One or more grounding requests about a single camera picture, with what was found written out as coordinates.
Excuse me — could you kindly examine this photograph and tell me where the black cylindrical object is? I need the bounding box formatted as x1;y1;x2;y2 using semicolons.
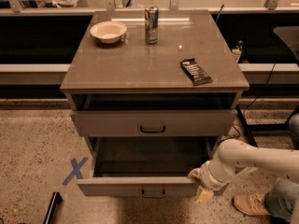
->
43;191;63;224

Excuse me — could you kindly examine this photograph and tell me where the small spray bottle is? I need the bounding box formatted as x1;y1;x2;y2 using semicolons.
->
232;40;244;63

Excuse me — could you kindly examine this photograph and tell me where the black stand leg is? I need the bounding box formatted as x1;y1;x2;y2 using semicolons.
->
235;105;257;147

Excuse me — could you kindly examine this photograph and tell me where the blue jeans leg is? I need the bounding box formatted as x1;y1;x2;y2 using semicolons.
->
264;114;299;221

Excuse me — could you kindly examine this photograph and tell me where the grey drawer cabinet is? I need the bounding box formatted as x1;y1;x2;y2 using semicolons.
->
60;9;250;179

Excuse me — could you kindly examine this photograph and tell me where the blue tape cross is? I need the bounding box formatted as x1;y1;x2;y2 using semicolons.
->
62;157;88;186

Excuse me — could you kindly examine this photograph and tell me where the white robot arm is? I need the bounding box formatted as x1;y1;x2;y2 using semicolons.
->
188;139;299;224

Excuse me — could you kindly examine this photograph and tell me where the white bowl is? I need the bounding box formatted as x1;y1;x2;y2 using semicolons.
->
90;21;127;44

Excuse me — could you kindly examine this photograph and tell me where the silver blue drink can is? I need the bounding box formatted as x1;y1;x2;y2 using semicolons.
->
145;6;159;44

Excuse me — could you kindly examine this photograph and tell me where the dark snack bar wrapper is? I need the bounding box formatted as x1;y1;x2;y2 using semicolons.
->
180;58;212;86

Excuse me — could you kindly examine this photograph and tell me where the grey top drawer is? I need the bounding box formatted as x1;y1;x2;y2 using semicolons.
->
71;110;236;137

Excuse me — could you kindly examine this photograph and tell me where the black office chair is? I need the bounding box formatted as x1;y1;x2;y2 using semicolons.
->
266;25;299;133

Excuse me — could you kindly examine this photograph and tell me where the grey drawer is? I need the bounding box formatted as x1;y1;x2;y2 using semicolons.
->
71;110;236;137
78;136;217;199

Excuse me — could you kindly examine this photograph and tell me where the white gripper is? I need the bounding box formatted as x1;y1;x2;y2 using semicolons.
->
188;160;233;203

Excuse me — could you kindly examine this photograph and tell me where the black floor cable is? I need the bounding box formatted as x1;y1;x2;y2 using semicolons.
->
221;63;277;142

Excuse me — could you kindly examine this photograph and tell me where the tan shoe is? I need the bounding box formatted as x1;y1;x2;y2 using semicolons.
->
233;194;269;216

